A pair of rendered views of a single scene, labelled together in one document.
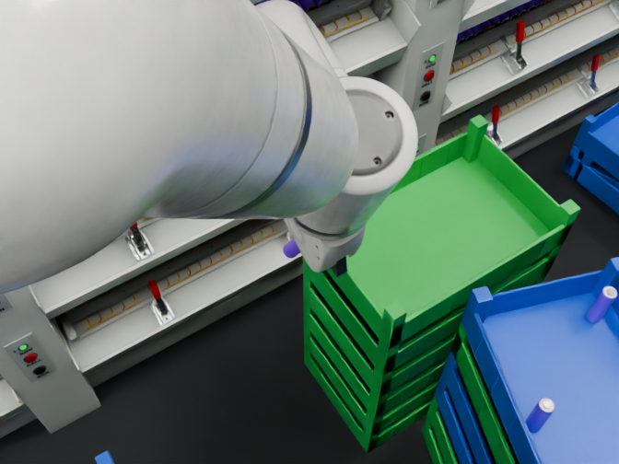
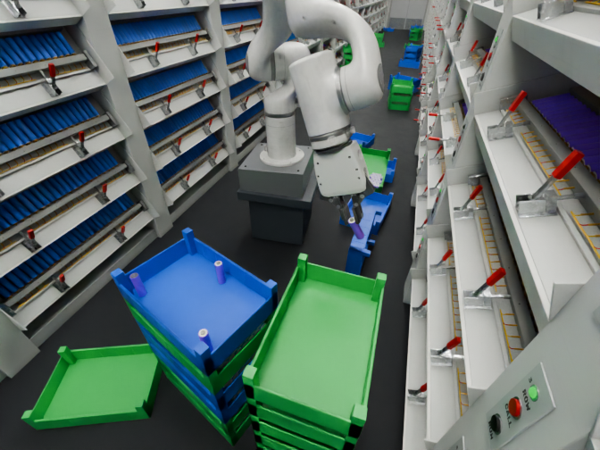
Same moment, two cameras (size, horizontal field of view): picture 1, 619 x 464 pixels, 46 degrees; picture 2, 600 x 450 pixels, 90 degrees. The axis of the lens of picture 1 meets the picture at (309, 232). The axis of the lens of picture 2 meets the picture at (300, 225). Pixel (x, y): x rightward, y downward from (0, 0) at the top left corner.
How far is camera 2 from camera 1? 93 cm
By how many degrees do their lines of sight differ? 80
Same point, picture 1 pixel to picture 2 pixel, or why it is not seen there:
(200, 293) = (417, 332)
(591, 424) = (195, 295)
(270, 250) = (420, 379)
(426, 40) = (470, 434)
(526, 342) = (240, 313)
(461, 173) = (345, 405)
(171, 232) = (437, 285)
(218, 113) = not seen: outside the picture
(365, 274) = (337, 297)
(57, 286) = (437, 244)
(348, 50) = (485, 351)
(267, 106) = not seen: outside the picture
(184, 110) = not seen: outside the picture
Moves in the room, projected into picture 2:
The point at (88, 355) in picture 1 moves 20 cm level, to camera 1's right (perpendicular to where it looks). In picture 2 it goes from (417, 283) to (381, 312)
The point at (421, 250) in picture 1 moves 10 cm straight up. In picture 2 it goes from (322, 328) to (326, 297)
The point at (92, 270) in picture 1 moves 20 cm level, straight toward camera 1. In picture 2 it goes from (437, 254) to (370, 237)
